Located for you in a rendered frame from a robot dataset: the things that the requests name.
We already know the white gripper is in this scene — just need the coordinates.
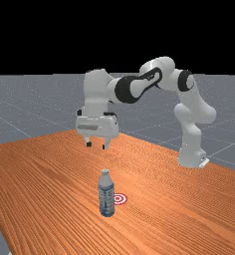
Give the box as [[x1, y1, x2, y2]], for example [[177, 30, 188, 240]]
[[75, 109, 119, 150]]

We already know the clear plastic bottle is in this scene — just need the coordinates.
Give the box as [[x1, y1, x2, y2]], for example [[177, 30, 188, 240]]
[[98, 168, 116, 218]]

